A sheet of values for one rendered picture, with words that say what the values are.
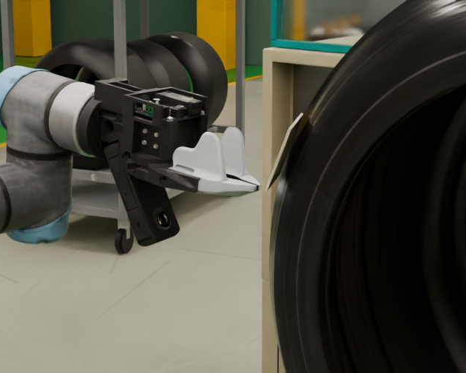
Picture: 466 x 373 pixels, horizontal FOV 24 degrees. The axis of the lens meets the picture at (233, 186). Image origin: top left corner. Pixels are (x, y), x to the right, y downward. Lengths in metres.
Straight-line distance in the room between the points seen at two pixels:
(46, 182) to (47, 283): 3.35
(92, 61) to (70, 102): 3.68
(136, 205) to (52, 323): 3.01
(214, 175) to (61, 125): 0.20
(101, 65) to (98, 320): 1.24
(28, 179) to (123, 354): 2.63
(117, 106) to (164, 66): 4.06
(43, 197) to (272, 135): 0.55
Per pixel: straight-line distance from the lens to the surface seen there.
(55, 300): 4.36
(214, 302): 4.28
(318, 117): 0.85
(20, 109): 1.20
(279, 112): 1.67
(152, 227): 1.12
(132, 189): 1.12
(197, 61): 5.52
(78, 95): 1.15
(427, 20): 0.79
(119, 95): 1.11
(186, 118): 1.08
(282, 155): 0.88
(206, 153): 1.04
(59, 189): 1.23
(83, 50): 4.87
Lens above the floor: 1.46
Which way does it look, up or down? 14 degrees down
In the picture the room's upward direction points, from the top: straight up
